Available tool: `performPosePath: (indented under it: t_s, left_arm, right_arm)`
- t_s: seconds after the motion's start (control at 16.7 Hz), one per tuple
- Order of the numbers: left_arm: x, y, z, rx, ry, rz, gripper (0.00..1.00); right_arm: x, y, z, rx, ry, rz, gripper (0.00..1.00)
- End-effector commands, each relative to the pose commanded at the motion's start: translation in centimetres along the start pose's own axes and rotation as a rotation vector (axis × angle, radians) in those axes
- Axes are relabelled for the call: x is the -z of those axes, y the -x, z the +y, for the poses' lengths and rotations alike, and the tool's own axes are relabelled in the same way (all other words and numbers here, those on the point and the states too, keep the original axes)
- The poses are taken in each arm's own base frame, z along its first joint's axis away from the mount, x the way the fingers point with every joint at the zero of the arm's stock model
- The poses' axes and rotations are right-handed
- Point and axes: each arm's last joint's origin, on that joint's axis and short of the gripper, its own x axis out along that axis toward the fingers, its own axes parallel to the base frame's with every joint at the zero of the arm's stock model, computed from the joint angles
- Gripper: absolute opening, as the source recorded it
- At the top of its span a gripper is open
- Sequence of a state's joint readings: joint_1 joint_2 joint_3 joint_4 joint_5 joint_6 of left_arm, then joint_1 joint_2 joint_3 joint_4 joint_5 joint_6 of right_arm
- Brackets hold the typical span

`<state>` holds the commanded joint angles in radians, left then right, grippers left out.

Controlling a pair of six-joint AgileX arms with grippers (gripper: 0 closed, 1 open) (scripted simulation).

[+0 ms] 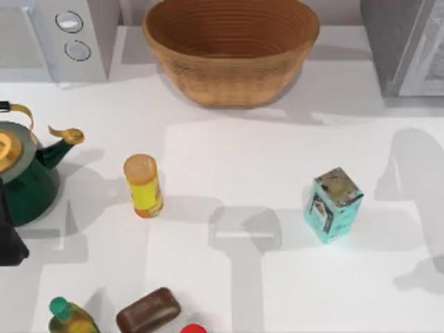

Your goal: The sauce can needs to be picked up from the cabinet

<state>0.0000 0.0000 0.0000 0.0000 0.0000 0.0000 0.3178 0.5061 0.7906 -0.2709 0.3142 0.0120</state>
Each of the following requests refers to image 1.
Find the teal carton box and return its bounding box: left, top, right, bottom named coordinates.
left=303, top=166, right=364, bottom=245

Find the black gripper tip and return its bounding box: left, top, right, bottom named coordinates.
left=0, top=178, right=30, bottom=267

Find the round microwave knob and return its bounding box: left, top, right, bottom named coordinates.
left=64, top=39, right=92, bottom=62
left=54, top=10, right=85, bottom=34

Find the yellow bottle with green cap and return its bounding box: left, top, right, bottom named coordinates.
left=48, top=296, right=101, bottom=333

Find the green and gold kettle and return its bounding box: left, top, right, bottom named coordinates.
left=0, top=101, right=85, bottom=228

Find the yellow and orange can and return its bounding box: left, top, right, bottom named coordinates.
left=122, top=153, right=164, bottom=220

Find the brown woven basket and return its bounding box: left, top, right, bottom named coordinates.
left=142, top=0, right=320, bottom=109

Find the pale microwave oven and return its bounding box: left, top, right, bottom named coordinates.
left=0, top=0, right=122, bottom=84

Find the brown bread loaf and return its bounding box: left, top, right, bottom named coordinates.
left=115, top=287, right=182, bottom=333

